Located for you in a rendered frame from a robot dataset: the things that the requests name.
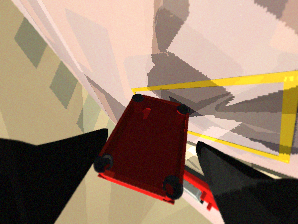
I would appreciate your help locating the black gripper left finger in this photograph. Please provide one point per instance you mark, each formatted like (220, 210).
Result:
(44, 177)

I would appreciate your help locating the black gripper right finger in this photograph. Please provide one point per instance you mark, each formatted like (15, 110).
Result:
(245, 195)

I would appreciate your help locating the red hollow shell with corner bosses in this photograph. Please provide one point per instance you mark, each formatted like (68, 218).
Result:
(146, 150)

